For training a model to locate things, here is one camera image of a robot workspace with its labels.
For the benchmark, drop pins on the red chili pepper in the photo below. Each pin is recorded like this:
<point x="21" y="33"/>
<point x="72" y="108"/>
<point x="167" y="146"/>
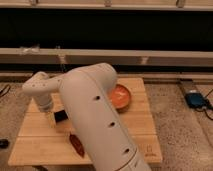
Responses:
<point x="76" y="143"/>

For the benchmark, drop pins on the orange bowl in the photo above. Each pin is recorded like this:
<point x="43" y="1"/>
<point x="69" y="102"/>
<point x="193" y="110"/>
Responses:
<point x="120" y="97"/>

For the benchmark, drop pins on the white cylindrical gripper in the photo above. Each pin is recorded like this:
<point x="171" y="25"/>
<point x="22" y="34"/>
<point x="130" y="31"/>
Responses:
<point x="45" y="104"/>

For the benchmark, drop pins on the blue device on floor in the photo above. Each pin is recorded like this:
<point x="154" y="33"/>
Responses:
<point x="195" y="100"/>

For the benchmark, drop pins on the black rectangular eraser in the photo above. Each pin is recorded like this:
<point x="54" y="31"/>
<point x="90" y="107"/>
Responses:
<point x="60" y="116"/>

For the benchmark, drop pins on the black object on floor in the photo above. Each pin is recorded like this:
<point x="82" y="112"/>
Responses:
<point x="4" y="143"/>

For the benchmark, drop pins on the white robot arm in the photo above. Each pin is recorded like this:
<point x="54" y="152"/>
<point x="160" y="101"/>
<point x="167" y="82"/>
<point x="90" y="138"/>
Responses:
<point x="84" y="95"/>

